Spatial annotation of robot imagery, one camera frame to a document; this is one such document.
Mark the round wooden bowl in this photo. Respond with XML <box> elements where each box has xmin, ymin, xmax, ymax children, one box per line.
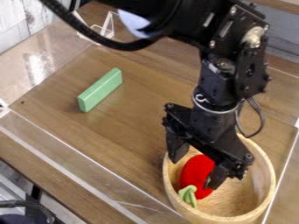
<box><xmin>162</xmin><ymin>135</ymin><xmax>276</xmax><ymax>224</ymax></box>

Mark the black metal stand base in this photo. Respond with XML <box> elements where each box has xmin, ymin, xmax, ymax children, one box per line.
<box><xmin>24</xmin><ymin>185</ymin><xmax>65</xmax><ymax>224</ymax></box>

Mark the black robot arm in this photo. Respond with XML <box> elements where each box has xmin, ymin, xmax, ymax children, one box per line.
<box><xmin>40</xmin><ymin>0</ymin><xmax>270</xmax><ymax>189</ymax></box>

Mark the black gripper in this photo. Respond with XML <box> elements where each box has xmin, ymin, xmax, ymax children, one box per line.
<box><xmin>162</xmin><ymin>103</ymin><xmax>254</xmax><ymax>190</ymax></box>

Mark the clear acrylic corner bracket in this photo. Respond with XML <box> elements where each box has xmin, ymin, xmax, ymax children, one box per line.
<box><xmin>72</xmin><ymin>10</ymin><xmax>116</xmax><ymax>42</ymax></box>

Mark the black cable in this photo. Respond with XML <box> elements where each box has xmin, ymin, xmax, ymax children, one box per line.
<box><xmin>0</xmin><ymin>199</ymin><xmax>56</xmax><ymax>224</ymax></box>

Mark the red plush strawberry toy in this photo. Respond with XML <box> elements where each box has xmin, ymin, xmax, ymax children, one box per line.
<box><xmin>177</xmin><ymin>154</ymin><xmax>214</xmax><ymax>208</ymax></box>

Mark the green rectangular block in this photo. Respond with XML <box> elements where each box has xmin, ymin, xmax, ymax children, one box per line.
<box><xmin>77</xmin><ymin>68</ymin><xmax>122</xmax><ymax>112</ymax></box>

